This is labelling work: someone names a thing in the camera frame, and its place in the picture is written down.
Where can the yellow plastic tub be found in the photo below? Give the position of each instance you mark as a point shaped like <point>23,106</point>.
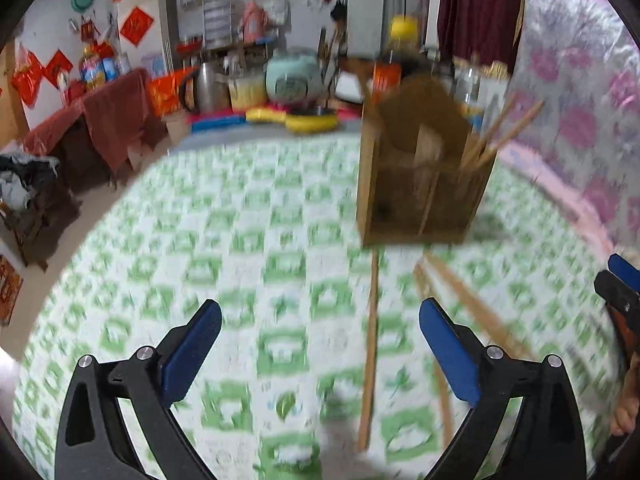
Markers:
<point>247,91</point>

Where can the wooden chopstick one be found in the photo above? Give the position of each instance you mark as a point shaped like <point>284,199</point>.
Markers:
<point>491,150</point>

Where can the right hand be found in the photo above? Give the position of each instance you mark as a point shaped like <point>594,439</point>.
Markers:
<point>627,407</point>

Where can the white refrigerator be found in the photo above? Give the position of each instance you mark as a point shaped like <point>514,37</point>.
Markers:
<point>148,34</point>

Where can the pink floral cloth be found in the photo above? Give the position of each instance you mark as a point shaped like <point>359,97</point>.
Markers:
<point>577,209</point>

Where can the soy sauce bottle yellow cap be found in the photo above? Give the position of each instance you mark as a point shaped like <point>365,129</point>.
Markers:
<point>401,58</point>

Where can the floral plastic wall cover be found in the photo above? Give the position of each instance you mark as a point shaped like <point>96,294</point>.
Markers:
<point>578,57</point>

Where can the wooden chopstick six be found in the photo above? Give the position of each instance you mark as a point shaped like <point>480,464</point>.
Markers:
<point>472,155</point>

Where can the wooden chopstick seven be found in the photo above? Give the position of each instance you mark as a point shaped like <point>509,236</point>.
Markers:
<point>470,304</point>

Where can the wooden chopstick two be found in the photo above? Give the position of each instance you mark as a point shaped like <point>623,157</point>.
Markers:
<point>367,397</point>

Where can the dark red curtain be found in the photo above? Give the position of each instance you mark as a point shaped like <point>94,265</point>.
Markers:
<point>488,29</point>

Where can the clear oil bottle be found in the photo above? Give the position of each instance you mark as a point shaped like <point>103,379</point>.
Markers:
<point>468,83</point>

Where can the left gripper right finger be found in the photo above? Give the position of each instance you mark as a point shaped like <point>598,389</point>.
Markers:
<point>546,441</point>

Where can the mint green rice cooker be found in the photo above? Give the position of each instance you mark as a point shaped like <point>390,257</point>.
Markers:
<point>293,77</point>

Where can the steel electric kettle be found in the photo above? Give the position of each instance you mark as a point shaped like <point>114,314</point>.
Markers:
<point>205,91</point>

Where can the red cloth covered cabinet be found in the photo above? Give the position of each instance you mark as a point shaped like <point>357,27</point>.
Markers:
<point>93,136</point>

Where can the wooden utensil holder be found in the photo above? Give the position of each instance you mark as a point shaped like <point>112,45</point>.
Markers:
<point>413,185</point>

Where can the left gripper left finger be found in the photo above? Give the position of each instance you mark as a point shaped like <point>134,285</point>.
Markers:
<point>93,441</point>

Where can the green patterned tablecloth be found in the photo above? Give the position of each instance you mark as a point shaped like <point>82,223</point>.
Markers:
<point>268,230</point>

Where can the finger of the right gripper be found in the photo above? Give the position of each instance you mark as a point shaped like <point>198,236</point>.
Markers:
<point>625,271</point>
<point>617,294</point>

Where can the chair with grey clothes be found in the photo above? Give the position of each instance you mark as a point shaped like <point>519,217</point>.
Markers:
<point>36,204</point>

